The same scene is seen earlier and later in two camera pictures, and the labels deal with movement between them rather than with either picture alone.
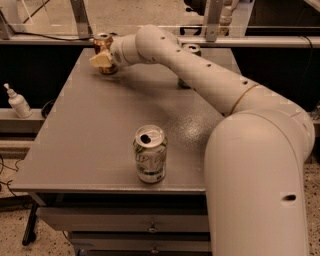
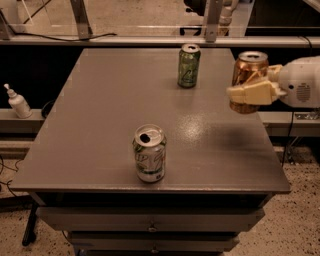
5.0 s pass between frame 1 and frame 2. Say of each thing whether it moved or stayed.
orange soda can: moved
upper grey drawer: stayed
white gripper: moved
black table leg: stayed
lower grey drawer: stayed
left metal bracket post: stayed
